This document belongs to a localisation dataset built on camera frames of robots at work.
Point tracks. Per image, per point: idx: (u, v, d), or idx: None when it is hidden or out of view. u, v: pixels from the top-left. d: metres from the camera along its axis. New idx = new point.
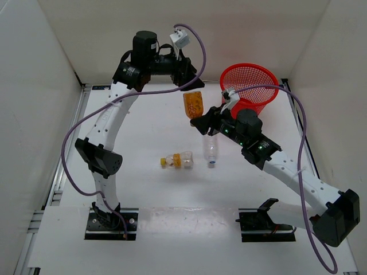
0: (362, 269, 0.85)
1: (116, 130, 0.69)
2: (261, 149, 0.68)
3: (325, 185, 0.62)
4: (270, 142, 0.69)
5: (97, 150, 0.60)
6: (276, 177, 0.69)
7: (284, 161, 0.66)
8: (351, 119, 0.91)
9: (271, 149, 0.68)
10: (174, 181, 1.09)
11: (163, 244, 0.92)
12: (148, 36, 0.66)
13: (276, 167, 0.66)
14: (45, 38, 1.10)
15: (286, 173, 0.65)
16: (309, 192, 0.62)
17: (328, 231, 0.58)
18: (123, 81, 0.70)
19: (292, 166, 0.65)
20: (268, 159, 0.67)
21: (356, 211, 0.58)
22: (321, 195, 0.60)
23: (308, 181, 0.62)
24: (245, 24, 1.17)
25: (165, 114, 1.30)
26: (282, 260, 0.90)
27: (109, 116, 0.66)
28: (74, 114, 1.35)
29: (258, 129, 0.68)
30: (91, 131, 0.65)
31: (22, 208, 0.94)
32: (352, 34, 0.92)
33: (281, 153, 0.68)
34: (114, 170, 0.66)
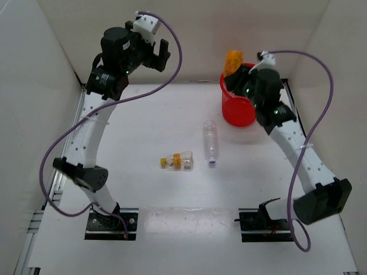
0: (361, 268, 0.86)
1: (96, 145, 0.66)
2: (275, 114, 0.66)
3: (323, 167, 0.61)
4: (288, 110, 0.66)
5: (76, 172, 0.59)
6: (280, 145, 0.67)
7: (293, 133, 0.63)
8: (351, 120, 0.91)
9: (287, 117, 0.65)
10: (174, 181, 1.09)
11: (163, 245, 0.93)
12: (117, 38, 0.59)
13: (282, 136, 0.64)
14: (44, 38, 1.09)
15: (291, 144, 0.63)
16: (304, 168, 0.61)
17: (308, 209, 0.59)
18: (97, 90, 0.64)
19: (299, 139, 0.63)
20: (278, 126, 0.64)
21: (343, 200, 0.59)
22: (315, 175, 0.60)
23: (309, 158, 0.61)
24: (245, 24, 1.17)
25: (164, 114, 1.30)
26: (282, 260, 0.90)
27: (86, 132, 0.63)
28: (74, 113, 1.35)
29: (276, 91, 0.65)
30: (68, 150, 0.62)
31: (23, 209, 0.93)
32: (352, 35, 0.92)
33: (294, 124, 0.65)
34: (98, 185, 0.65)
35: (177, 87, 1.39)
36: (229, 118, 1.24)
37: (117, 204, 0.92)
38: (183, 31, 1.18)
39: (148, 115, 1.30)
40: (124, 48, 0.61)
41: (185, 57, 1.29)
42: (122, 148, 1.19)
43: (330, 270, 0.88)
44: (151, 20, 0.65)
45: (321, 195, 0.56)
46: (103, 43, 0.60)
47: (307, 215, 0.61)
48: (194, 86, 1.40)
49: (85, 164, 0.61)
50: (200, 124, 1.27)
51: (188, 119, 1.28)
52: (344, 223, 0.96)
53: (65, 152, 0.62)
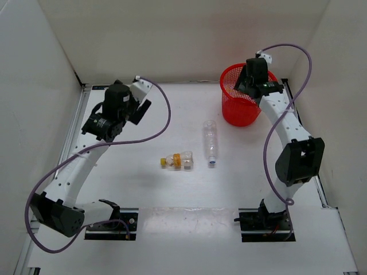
0: (362, 268, 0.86)
1: (79, 184, 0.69)
2: (264, 86, 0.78)
3: (301, 129, 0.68)
4: (276, 85, 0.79)
5: (55, 208, 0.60)
6: (267, 114, 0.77)
7: (278, 101, 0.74)
8: (352, 119, 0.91)
9: (273, 88, 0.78)
10: (174, 180, 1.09)
11: (163, 245, 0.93)
12: (120, 90, 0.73)
13: (268, 103, 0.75)
14: (44, 38, 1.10)
15: (274, 109, 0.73)
16: (284, 128, 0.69)
17: (285, 165, 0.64)
18: (92, 131, 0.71)
19: (282, 106, 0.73)
20: (265, 95, 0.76)
21: (317, 157, 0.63)
22: (292, 133, 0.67)
23: (288, 120, 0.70)
24: (245, 24, 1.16)
25: (163, 115, 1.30)
26: (282, 260, 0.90)
27: (74, 168, 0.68)
28: (74, 113, 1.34)
29: (263, 70, 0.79)
30: (51, 185, 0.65)
31: (22, 209, 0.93)
32: (352, 35, 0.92)
33: (279, 95, 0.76)
34: (73, 227, 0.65)
35: (177, 87, 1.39)
36: (229, 119, 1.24)
37: (117, 204, 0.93)
38: (183, 31, 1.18)
39: (148, 116, 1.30)
40: (123, 101, 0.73)
41: (185, 57, 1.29)
42: (121, 148, 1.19)
43: (330, 270, 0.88)
44: (147, 85, 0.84)
45: (294, 147, 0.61)
46: (108, 95, 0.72)
47: (285, 171, 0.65)
48: (194, 86, 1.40)
49: (64, 200, 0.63)
50: (200, 124, 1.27)
51: (188, 119, 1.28)
52: (344, 223, 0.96)
53: (47, 187, 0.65)
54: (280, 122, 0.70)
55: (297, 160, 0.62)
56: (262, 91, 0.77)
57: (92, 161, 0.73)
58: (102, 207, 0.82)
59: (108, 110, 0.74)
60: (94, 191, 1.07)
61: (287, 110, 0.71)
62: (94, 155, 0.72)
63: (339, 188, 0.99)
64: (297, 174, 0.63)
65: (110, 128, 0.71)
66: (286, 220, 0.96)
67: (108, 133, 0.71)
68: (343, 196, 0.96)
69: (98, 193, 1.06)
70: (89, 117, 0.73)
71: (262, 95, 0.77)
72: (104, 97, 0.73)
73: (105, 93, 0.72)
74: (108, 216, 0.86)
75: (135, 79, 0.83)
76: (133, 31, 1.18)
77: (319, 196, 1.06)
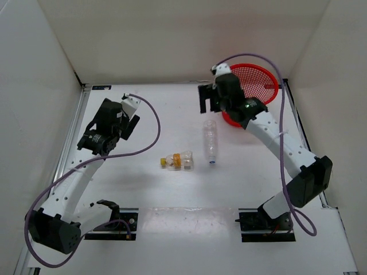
0: (362, 268, 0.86)
1: (77, 199, 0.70)
2: (247, 107, 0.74)
3: (303, 150, 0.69)
4: (257, 102, 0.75)
5: (53, 223, 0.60)
6: (258, 136, 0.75)
7: (268, 123, 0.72)
8: (352, 119, 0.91)
9: (257, 108, 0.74)
10: (174, 181, 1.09)
11: (162, 245, 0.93)
12: (113, 107, 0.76)
13: (260, 127, 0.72)
14: (45, 38, 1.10)
15: (268, 133, 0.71)
16: (287, 154, 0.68)
17: (299, 193, 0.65)
18: (88, 146, 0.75)
19: (274, 128, 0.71)
20: (253, 119, 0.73)
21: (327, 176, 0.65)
22: (297, 157, 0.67)
23: (289, 144, 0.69)
24: (245, 24, 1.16)
25: (163, 115, 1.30)
26: (282, 260, 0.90)
27: (70, 182, 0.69)
28: (74, 114, 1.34)
29: (238, 88, 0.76)
30: (49, 201, 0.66)
31: (22, 209, 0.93)
32: (352, 35, 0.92)
33: (266, 114, 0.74)
34: (69, 245, 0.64)
35: (177, 87, 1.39)
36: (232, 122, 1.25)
37: (116, 204, 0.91)
38: (183, 31, 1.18)
39: (148, 116, 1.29)
40: (116, 117, 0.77)
41: (185, 57, 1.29)
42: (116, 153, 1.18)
43: (330, 270, 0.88)
44: (136, 101, 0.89)
45: (308, 178, 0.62)
46: (102, 111, 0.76)
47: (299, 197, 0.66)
48: (194, 86, 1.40)
49: (62, 215, 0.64)
50: (200, 124, 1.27)
51: (188, 119, 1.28)
52: (344, 223, 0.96)
53: (45, 202, 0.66)
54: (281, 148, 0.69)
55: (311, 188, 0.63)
56: (248, 114, 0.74)
57: (91, 165, 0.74)
58: (101, 209, 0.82)
59: (102, 126, 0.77)
60: (94, 191, 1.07)
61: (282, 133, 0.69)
62: (88, 168, 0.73)
63: (339, 188, 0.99)
64: (310, 197, 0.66)
65: (105, 143, 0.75)
66: (287, 220, 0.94)
67: (103, 148, 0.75)
68: (343, 196, 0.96)
69: (98, 193, 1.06)
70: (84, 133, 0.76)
71: (250, 119, 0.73)
72: (98, 113, 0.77)
73: (99, 110, 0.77)
74: (108, 217, 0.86)
75: (124, 97, 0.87)
76: (132, 31, 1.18)
77: (320, 196, 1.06)
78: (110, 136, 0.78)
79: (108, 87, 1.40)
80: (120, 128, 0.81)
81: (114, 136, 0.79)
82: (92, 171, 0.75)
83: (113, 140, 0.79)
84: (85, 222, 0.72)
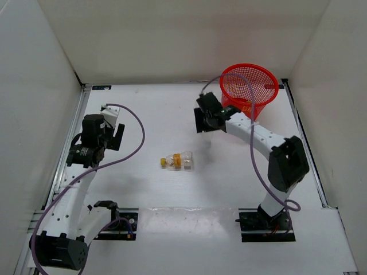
0: (362, 268, 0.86)
1: (78, 214, 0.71)
2: (223, 113, 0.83)
3: (274, 134, 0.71)
4: (232, 107, 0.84)
5: (58, 242, 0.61)
6: (237, 135, 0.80)
7: (241, 120, 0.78)
8: (352, 119, 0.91)
9: (232, 112, 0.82)
10: (173, 181, 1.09)
11: (162, 246, 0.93)
12: (96, 118, 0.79)
13: (234, 125, 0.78)
14: (44, 38, 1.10)
15: (242, 128, 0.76)
16: (259, 140, 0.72)
17: (278, 173, 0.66)
18: (77, 161, 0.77)
19: (247, 122, 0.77)
20: (228, 120, 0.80)
21: (301, 154, 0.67)
22: (268, 141, 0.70)
23: (260, 132, 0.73)
24: (245, 24, 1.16)
25: (163, 115, 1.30)
26: (282, 260, 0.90)
27: (69, 199, 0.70)
28: (74, 114, 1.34)
29: (214, 100, 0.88)
30: (50, 223, 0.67)
31: (22, 208, 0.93)
32: (352, 36, 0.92)
33: (239, 114, 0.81)
34: (79, 261, 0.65)
35: (177, 87, 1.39)
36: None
37: (115, 203, 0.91)
38: (183, 31, 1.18)
39: (147, 116, 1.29)
40: (100, 128, 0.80)
41: (185, 57, 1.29)
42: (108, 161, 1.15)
43: (330, 269, 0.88)
44: (114, 110, 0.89)
45: (276, 153, 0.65)
46: (85, 124, 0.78)
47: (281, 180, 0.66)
48: (194, 86, 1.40)
49: (67, 233, 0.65)
50: None
51: (188, 119, 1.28)
52: (344, 223, 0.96)
53: (47, 225, 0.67)
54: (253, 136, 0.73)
55: (287, 165, 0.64)
56: (223, 117, 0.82)
57: (85, 178, 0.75)
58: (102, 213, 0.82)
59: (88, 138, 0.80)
60: (94, 191, 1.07)
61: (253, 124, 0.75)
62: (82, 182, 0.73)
63: (339, 188, 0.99)
64: (295, 178, 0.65)
65: (94, 154, 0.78)
66: (286, 220, 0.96)
67: (93, 159, 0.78)
68: (343, 196, 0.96)
69: (98, 193, 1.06)
70: (70, 149, 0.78)
71: (226, 121, 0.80)
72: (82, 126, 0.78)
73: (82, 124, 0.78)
74: (109, 218, 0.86)
75: (102, 108, 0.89)
76: (132, 31, 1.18)
77: (320, 196, 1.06)
78: (98, 146, 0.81)
79: (108, 87, 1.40)
80: (105, 138, 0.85)
81: (100, 146, 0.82)
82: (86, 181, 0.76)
83: (101, 150, 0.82)
84: (88, 232, 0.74)
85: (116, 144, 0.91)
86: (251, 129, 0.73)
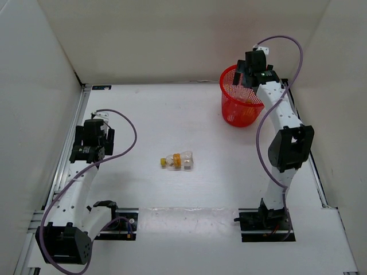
0: (362, 268, 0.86)
1: (82, 207, 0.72)
2: (262, 75, 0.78)
3: (293, 117, 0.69)
4: (273, 74, 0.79)
5: (66, 230, 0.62)
6: (264, 102, 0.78)
7: (274, 90, 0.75)
8: (352, 120, 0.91)
9: (272, 77, 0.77)
10: (174, 181, 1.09)
11: (162, 245, 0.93)
12: (97, 120, 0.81)
13: (265, 91, 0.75)
14: (45, 38, 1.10)
15: (270, 98, 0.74)
16: (277, 116, 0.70)
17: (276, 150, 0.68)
18: (79, 158, 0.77)
19: (278, 94, 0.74)
20: (262, 83, 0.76)
21: (307, 144, 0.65)
22: (284, 120, 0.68)
23: (282, 107, 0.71)
24: (245, 24, 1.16)
25: (163, 115, 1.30)
26: (282, 260, 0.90)
27: (73, 191, 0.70)
28: (74, 113, 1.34)
29: (260, 61, 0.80)
30: (55, 214, 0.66)
31: (22, 208, 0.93)
32: (352, 36, 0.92)
33: (277, 83, 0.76)
34: (84, 254, 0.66)
35: (176, 87, 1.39)
36: (236, 123, 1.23)
37: (114, 203, 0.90)
38: (183, 31, 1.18)
39: (147, 116, 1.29)
40: (100, 129, 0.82)
41: (185, 57, 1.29)
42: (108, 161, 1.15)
43: (330, 269, 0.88)
44: (104, 115, 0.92)
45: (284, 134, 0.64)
46: (86, 126, 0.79)
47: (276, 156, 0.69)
48: (194, 86, 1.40)
49: (73, 223, 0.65)
50: (200, 124, 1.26)
51: (188, 119, 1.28)
52: (344, 223, 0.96)
53: (52, 216, 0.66)
54: (274, 109, 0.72)
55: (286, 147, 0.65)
56: (260, 78, 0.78)
57: (88, 173, 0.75)
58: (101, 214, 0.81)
59: (88, 140, 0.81)
60: (94, 191, 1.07)
61: (281, 98, 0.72)
62: (86, 176, 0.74)
63: (339, 187, 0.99)
64: (287, 159, 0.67)
65: (96, 152, 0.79)
66: (286, 220, 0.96)
67: (95, 157, 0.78)
68: (343, 196, 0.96)
69: (98, 193, 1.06)
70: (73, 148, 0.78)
71: (260, 83, 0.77)
72: (82, 128, 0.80)
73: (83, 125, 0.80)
74: (109, 217, 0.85)
75: (93, 114, 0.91)
76: (132, 31, 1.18)
77: (320, 196, 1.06)
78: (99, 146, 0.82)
79: (108, 87, 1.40)
80: (104, 141, 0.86)
81: (101, 147, 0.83)
82: (89, 178, 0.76)
83: (101, 150, 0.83)
84: (91, 227, 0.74)
85: None
86: (276, 102, 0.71)
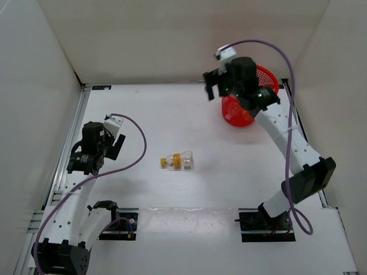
0: (362, 268, 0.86)
1: (79, 220, 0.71)
2: (260, 97, 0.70)
3: (309, 148, 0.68)
4: (270, 91, 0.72)
5: (61, 248, 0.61)
6: (266, 128, 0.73)
7: (278, 116, 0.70)
8: (351, 120, 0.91)
9: (270, 98, 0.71)
10: (174, 181, 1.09)
11: (162, 246, 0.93)
12: (97, 125, 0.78)
13: (269, 119, 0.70)
14: (44, 38, 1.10)
15: (277, 127, 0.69)
16: (292, 150, 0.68)
17: (296, 189, 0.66)
18: (77, 168, 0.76)
19: (284, 121, 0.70)
20: (264, 110, 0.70)
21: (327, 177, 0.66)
22: (302, 156, 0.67)
23: (296, 141, 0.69)
24: (245, 24, 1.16)
25: (163, 115, 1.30)
26: (281, 259, 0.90)
27: (70, 206, 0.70)
28: (74, 114, 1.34)
29: (253, 74, 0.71)
30: (52, 229, 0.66)
31: (22, 208, 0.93)
32: (352, 36, 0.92)
33: (278, 106, 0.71)
34: (82, 268, 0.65)
35: (177, 87, 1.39)
36: (236, 123, 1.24)
37: (115, 203, 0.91)
38: (183, 31, 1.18)
39: (147, 116, 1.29)
40: (100, 136, 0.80)
41: (185, 57, 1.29)
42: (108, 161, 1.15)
43: (330, 269, 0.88)
44: (118, 120, 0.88)
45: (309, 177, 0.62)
46: (86, 132, 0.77)
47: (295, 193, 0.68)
48: (194, 86, 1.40)
49: (69, 239, 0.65)
50: (200, 124, 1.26)
51: (188, 119, 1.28)
52: (344, 223, 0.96)
53: (49, 232, 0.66)
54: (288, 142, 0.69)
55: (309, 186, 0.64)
56: (256, 101, 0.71)
57: (86, 186, 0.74)
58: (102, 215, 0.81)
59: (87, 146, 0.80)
60: (94, 191, 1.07)
61: (291, 128, 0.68)
62: (84, 189, 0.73)
63: (339, 187, 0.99)
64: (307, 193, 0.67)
65: (94, 161, 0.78)
66: (286, 220, 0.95)
67: (93, 167, 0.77)
68: (343, 196, 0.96)
69: (98, 193, 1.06)
70: (71, 156, 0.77)
71: (261, 109, 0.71)
72: (82, 134, 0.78)
73: (83, 132, 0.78)
74: (109, 217, 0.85)
75: (106, 117, 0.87)
76: (132, 31, 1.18)
77: (320, 196, 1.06)
78: (97, 153, 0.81)
79: (108, 87, 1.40)
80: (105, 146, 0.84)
81: (100, 153, 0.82)
82: (87, 190, 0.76)
83: (100, 156, 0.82)
84: (89, 236, 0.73)
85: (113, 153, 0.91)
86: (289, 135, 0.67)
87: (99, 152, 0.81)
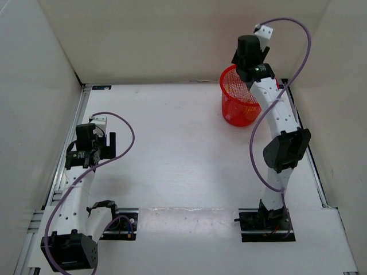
0: (362, 268, 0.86)
1: (84, 212, 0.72)
2: (256, 70, 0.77)
3: (290, 118, 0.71)
4: (268, 68, 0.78)
5: (71, 238, 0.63)
6: (258, 99, 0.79)
7: (269, 88, 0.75)
8: (352, 120, 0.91)
9: (265, 74, 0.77)
10: (173, 180, 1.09)
11: (162, 245, 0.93)
12: (89, 124, 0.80)
13: (260, 90, 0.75)
14: (45, 38, 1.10)
15: (266, 98, 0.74)
16: (274, 118, 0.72)
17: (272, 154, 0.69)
18: (75, 164, 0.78)
19: (273, 93, 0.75)
20: (258, 81, 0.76)
21: (303, 145, 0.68)
22: (281, 123, 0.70)
23: (278, 110, 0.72)
24: (245, 25, 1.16)
25: (163, 115, 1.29)
26: (281, 259, 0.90)
27: (74, 198, 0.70)
28: (74, 114, 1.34)
29: (254, 50, 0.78)
30: (58, 223, 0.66)
31: (22, 208, 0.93)
32: (352, 36, 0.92)
33: (271, 81, 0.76)
34: (92, 259, 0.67)
35: (177, 87, 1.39)
36: (237, 123, 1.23)
37: (113, 202, 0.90)
38: (183, 31, 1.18)
39: (147, 116, 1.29)
40: (93, 133, 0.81)
41: (185, 57, 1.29)
42: (107, 161, 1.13)
43: (330, 269, 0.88)
44: (101, 117, 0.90)
45: (283, 141, 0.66)
46: (78, 131, 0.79)
47: (272, 158, 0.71)
48: (194, 86, 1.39)
49: (78, 229, 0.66)
50: (200, 124, 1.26)
51: (188, 119, 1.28)
52: (344, 223, 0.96)
53: (55, 226, 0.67)
54: (270, 111, 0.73)
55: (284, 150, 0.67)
56: (254, 76, 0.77)
57: (86, 179, 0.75)
58: (102, 215, 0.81)
59: (82, 144, 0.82)
60: (94, 191, 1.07)
61: (278, 99, 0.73)
62: (85, 181, 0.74)
63: (339, 188, 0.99)
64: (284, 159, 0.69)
65: (91, 156, 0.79)
66: (286, 220, 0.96)
67: (91, 161, 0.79)
68: (343, 196, 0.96)
69: (98, 193, 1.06)
70: (68, 153, 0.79)
71: (255, 79, 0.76)
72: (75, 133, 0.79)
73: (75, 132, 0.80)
74: (110, 217, 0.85)
75: (90, 119, 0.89)
76: (132, 31, 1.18)
77: (320, 196, 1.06)
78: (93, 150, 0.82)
79: (108, 87, 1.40)
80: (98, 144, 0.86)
81: (96, 149, 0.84)
82: (88, 184, 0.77)
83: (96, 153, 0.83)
84: (94, 231, 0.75)
85: (111, 152, 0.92)
86: (273, 103, 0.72)
87: (94, 148, 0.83)
